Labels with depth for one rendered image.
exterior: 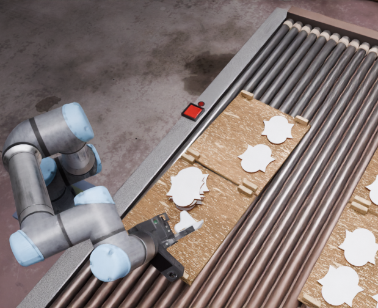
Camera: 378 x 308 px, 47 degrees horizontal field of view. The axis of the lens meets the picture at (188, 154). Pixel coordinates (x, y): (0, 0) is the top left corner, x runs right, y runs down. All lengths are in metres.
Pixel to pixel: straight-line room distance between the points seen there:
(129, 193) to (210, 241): 0.38
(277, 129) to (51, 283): 1.04
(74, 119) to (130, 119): 2.00
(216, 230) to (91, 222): 0.73
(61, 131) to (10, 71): 2.75
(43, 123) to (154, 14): 2.99
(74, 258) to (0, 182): 1.63
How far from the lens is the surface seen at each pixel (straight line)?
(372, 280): 1.57
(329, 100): 2.00
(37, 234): 0.93
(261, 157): 1.73
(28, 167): 1.12
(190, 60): 3.58
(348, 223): 1.64
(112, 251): 0.89
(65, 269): 1.64
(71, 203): 1.76
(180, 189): 1.58
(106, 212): 0.92
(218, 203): 1.62
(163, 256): 1.05
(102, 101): 3.39
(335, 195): 1.71
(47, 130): 1.22
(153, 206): 1.64
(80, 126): 1.22
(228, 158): 1.74
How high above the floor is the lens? 2.34
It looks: 53 degrees down
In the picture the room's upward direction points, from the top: 8 degrees counter-clockwise
